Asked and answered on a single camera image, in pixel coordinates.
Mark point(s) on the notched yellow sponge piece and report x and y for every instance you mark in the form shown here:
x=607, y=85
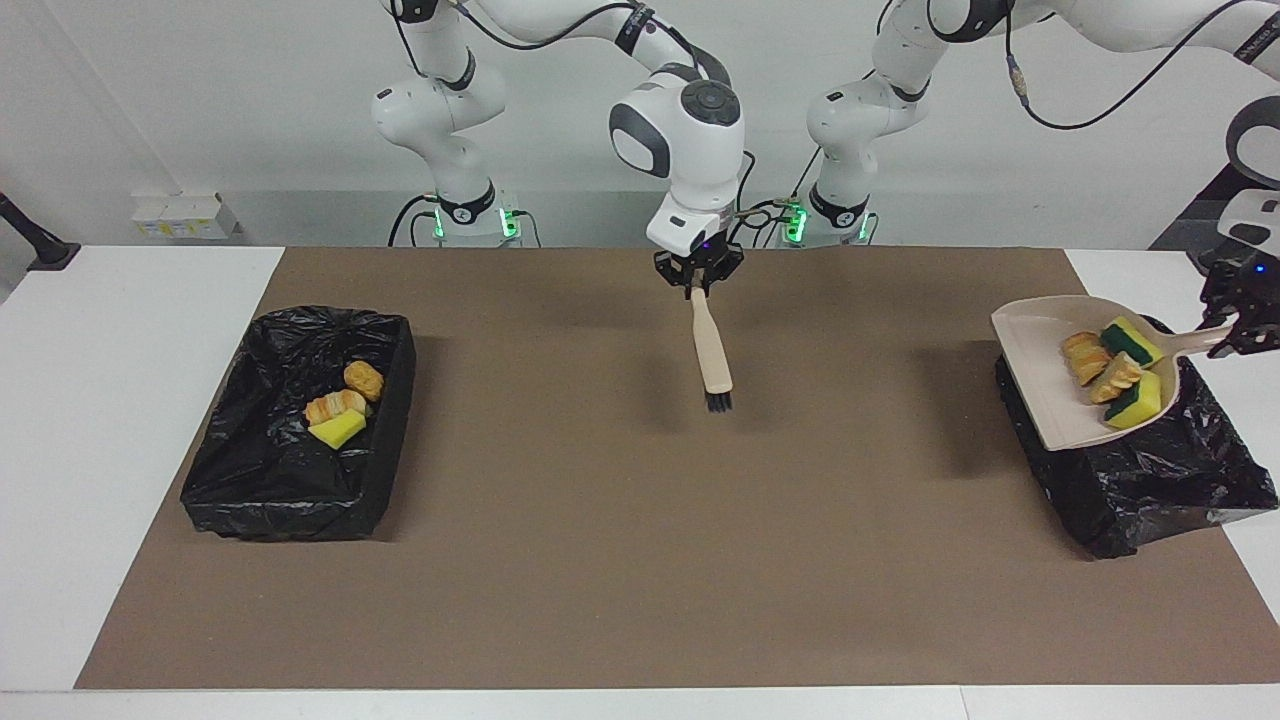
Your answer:
x=1138, y=402

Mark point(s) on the brown table mat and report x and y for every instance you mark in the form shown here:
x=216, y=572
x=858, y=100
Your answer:
x=600, y=620

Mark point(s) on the round brown bread roll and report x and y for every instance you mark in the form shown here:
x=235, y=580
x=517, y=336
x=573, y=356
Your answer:
x=364, y=381

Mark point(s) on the dark partition panel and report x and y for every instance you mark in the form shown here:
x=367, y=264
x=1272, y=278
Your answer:
x=1200, y=225

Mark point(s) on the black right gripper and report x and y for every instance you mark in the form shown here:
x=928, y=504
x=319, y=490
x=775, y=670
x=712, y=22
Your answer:
x=700, y=270

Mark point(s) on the blocky yellow sponge piece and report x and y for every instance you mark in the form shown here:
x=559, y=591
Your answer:
x=1135, y=342

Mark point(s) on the beige hand brush black bristles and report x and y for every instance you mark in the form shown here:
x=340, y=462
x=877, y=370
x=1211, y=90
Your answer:
x=713, y=350

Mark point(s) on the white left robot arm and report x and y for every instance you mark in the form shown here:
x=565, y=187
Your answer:
x=850, y=110

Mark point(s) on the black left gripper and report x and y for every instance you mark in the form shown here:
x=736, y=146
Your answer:
x=1250, y=280

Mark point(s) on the pale bread chunk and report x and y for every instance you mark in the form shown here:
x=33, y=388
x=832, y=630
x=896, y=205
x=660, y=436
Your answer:
x=1118, y=378

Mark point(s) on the white wall socket box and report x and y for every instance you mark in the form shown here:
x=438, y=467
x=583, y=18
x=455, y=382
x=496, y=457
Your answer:
x=185, y=218

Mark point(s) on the beige plastic dustpan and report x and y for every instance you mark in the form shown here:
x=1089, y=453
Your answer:
x=1040, y=390

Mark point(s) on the striped croissant piece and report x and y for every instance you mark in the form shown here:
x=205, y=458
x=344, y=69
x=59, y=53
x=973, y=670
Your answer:
x=1085, y=357
x=335, y=406

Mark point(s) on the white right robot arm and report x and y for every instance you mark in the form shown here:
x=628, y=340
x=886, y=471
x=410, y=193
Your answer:
x=680, y=140

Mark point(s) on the bin lined with black bag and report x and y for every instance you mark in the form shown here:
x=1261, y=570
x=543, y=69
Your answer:
x=1150, y=490
x=290, y=480

